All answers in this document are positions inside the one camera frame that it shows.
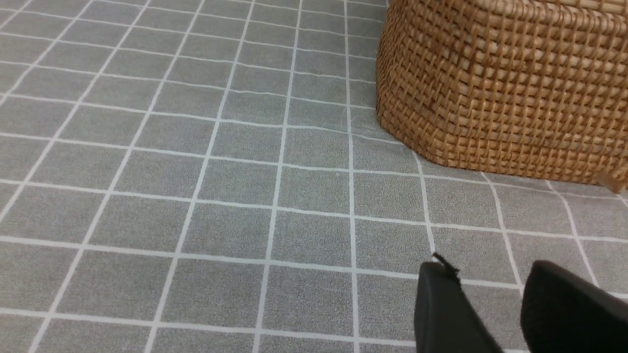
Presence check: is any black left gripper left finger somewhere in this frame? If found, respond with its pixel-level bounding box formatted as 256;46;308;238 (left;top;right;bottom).
414;252;503;353

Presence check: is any grey checkered tablecloth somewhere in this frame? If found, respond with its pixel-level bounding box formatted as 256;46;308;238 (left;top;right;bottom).
0;0;628;353

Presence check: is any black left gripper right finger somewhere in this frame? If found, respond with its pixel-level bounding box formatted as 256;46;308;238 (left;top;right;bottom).
520;260;628;353

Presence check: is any woven wicker basket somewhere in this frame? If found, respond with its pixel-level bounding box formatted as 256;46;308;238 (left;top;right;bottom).
375;0;628;194

